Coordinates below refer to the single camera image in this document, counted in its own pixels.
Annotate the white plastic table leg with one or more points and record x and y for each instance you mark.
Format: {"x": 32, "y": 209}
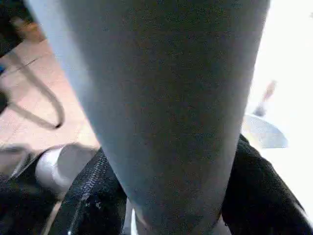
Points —
{"x": 161, "y": 98}

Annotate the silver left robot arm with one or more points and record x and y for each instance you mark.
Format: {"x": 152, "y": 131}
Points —
{"x": 63, "y": 166}

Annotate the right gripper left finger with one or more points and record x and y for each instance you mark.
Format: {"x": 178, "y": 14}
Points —
{"x": 93, "y": 205}

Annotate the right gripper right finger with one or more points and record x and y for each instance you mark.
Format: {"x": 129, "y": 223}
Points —
{"x": 264, "y": 200}

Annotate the brown cardboard box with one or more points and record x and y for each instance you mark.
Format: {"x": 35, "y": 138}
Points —
{"x": 29, "y": 30}

